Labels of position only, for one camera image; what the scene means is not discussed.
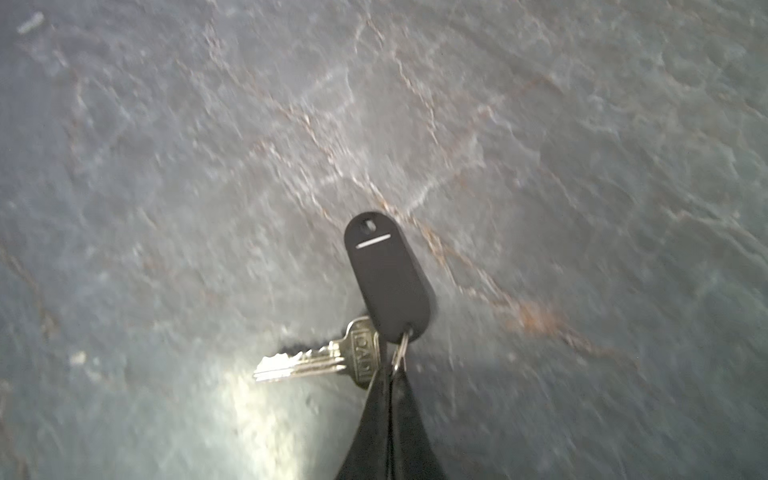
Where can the key with black tag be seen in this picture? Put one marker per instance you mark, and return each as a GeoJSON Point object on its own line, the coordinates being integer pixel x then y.
{"type": "Point", "coordinates": [398, 300]}

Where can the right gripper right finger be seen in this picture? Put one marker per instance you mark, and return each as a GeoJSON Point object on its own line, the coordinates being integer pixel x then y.
{"type": "Point", "coordinates": [412, 456]}

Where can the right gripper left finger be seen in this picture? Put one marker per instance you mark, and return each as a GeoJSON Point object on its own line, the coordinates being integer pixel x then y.
{"type": "Point", "coordinates": [369, 454]}

